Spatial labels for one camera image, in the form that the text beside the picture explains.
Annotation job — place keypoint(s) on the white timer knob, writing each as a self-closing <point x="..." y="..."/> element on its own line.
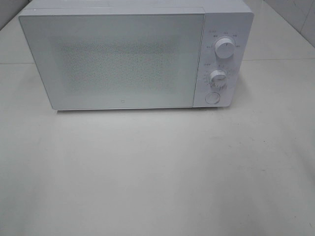
<point x="218" y="79"/>

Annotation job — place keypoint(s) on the round white door button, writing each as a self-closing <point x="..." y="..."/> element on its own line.
<point x="212" y="98"/>

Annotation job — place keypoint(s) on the white microwave oven body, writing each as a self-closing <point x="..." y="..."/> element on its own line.
<point x="231" y="18"/>

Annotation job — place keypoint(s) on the white microwave door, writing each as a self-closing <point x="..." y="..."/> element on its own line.
<point x="94" y="62"/>

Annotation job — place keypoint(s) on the upper white power knob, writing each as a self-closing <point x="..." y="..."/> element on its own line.
<point x="224" y="47"/>

